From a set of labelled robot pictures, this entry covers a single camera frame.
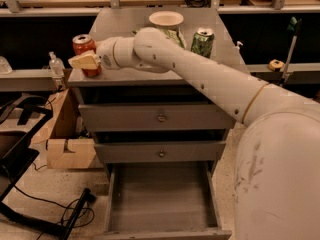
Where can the grey drawer cabinet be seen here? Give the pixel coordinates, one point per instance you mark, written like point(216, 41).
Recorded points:
point(132, 87)

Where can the grey middle drawer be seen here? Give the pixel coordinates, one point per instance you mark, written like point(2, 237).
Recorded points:
point(160, 151)

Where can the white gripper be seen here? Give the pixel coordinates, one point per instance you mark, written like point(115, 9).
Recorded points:
point(106, 53)

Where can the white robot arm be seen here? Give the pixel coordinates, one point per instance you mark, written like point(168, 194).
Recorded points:
point(277, 185)

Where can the cardboard box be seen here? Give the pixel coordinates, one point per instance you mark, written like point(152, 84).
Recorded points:
point(60, 135)

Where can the clear sanitizer bottle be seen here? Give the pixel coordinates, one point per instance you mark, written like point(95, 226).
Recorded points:
point(56, 64)

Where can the green chip bag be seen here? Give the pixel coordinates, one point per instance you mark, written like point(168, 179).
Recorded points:
point(175, 37)

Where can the yellow tape measure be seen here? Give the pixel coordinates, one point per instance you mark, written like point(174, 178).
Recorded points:
point(275, 65)

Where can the grabber reacher tool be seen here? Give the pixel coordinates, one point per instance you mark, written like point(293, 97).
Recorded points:
point(294, 27)

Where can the small white pump bottle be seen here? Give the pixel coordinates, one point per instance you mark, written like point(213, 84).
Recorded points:
point(239, 45)

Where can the black chair frame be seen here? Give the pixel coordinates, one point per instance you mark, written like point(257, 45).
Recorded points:
point(15, 158)

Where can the grey open bottom drawer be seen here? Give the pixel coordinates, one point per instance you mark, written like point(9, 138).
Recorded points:
point(162, 201)

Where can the grey top drawer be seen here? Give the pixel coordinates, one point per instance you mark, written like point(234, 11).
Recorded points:
point(103, 118)

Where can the red coke can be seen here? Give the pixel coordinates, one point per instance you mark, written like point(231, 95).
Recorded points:
point(81, 44)

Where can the white bowl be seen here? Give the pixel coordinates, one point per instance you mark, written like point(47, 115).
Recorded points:
point(166, 19)

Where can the green soda can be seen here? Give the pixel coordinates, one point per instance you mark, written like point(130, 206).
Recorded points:
point(202, 42)

